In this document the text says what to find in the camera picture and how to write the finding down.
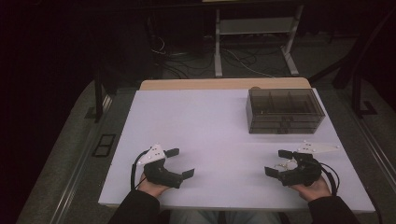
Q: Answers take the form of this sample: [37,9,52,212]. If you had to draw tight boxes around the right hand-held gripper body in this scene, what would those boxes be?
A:
[277,140,341,188]

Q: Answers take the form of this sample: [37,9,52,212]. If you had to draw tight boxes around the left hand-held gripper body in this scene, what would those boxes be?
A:
[136,143,185,189]

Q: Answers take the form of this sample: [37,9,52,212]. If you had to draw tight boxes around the silver metal rings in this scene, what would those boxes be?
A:
[275,160,299,173]

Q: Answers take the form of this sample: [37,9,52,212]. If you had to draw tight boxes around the smoky transparent drawer box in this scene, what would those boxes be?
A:
[246,88,326,135]

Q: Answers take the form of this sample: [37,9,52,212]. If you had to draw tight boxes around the person's left hand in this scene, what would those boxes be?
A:
[136,172,171,199]

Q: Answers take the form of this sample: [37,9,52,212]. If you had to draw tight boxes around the person's right hand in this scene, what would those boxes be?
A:
[288,176,332,203]

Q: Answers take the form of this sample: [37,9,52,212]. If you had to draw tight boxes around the white table board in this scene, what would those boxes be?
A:
[97,88,376,214]

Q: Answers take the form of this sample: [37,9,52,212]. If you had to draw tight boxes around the black metal stand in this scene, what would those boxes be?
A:
[84,62,119,123]
[351,71,378,119]

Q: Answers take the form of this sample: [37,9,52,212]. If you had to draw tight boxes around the white metal stand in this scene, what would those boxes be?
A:
[214,4,304,78]

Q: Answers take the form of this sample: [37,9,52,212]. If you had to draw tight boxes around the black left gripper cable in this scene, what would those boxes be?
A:
[130,149,150,191]

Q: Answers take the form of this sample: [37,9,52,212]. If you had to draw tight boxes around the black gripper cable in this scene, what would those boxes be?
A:
[320,161,341,197]
[130,149,150,191]

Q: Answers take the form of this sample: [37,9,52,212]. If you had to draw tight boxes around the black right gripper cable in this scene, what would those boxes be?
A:
[320,161,341,197]

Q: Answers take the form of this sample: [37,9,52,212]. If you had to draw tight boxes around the metal floor rail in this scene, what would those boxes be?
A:
[49,92,114,224]
[340,91,396,178]

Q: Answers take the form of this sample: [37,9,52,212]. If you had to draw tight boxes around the black floor cables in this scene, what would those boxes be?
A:
[150,36,281,79]

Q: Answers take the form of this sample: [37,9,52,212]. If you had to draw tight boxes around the white floor cable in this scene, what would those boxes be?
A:
[230,49,276,78]

